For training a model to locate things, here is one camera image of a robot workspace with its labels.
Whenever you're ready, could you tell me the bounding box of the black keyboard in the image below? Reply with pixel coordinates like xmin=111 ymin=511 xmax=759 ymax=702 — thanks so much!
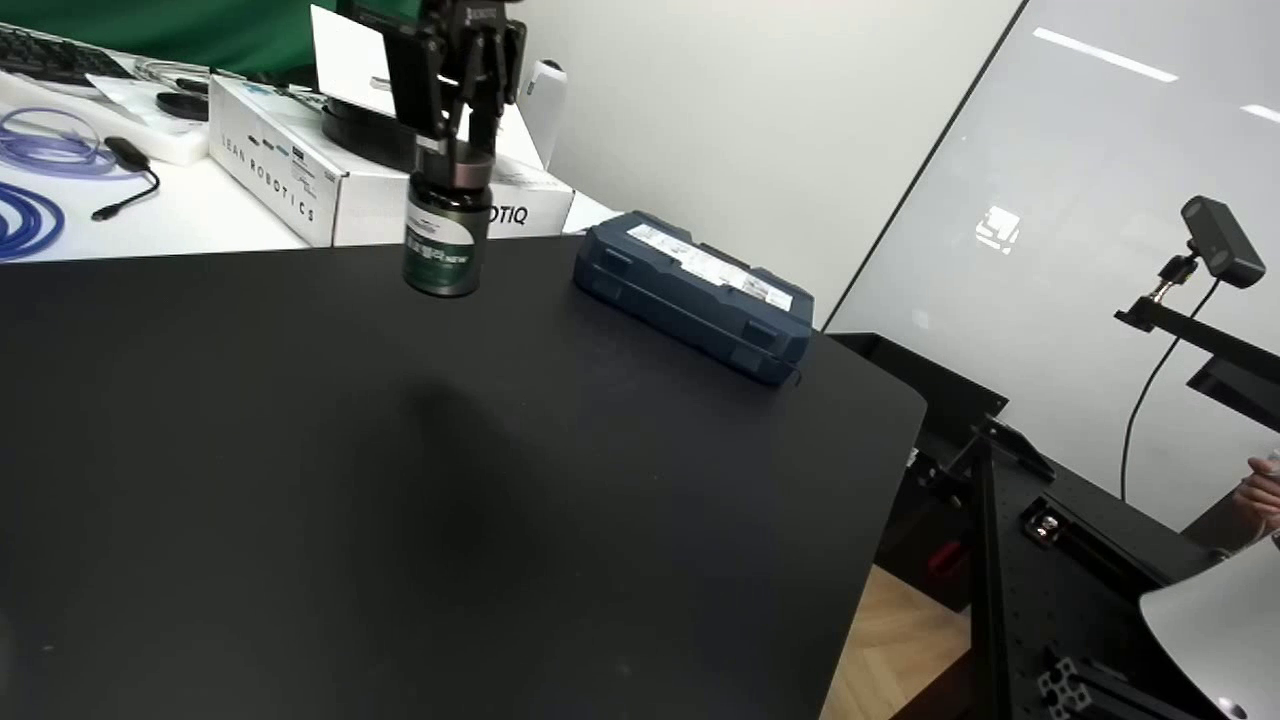
xmin=0 ymin=21 xmax=138 ymax=90

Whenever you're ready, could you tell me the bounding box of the blue coiled cable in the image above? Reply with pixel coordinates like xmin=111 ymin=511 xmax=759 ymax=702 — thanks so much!
xmin=0 ymin=99 xmax=107 ymax=180
xmin=0 ymin=180 xmax=72 ymax=263

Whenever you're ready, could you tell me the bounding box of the green backdrop cloth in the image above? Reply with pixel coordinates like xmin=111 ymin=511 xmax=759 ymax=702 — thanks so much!
xmin=0 ymin=0 xmax=319 ymax=82

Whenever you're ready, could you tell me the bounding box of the thin black camera cable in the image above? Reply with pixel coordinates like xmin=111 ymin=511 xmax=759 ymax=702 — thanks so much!
xmin=1110 ymin=247 xmax=1223 ymax=506

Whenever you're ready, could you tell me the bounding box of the dark green medicine bottle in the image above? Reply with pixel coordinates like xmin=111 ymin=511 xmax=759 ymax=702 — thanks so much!
xmin=401 ymin=132 xmax=494 ymax=304

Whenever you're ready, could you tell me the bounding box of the small white box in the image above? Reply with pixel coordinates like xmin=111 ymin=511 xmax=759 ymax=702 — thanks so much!
xmin=79 ymin=66 xmax=220 ymax=168

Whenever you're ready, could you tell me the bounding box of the black device under board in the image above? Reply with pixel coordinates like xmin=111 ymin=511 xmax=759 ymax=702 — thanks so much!
xmin=319 ymin=99 xmax=423 ymax=175

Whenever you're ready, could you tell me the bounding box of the blue plastic case white label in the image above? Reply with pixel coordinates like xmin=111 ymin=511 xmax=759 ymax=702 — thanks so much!
xmin=568 ymin=203 xmax=821 ymax=393

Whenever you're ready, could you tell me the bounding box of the black cable with plug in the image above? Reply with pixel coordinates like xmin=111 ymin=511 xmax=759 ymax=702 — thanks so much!
xmin=87 ymin=132 xmax=168 ymax=223

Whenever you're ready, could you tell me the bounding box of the person hand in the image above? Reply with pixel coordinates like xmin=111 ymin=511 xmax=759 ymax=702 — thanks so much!
xmin=1228 ymin=453 xmax=1280 ymax=546

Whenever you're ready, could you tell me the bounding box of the black camera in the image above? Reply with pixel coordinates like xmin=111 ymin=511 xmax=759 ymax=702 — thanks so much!
xmin=1174 ymin=191 xmax=1267 ymax=290

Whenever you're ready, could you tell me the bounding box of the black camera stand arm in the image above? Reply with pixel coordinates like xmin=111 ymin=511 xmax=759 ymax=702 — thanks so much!
xmin=1110 ymin=290 xmax=1280 ymax=433

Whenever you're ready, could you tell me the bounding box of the white curved sheet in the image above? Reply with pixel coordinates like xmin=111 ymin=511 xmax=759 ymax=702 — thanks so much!
xmin=1134 ymin=531 xmax=1280 ymax=720

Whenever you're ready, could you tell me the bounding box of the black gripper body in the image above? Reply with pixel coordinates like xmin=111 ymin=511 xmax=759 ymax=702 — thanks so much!
xmin=372 ymin=0 xmax=530 ymax=87

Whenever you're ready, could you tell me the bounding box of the white printed cardboard box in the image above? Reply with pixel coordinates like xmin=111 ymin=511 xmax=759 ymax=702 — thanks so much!
xmin=205 ymin=71 xmax=578 ymax=252

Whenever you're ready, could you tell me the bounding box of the black metal frame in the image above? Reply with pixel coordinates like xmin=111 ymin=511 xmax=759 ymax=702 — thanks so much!
xmin=824 ymin=328 xmax=1223 ymax=720

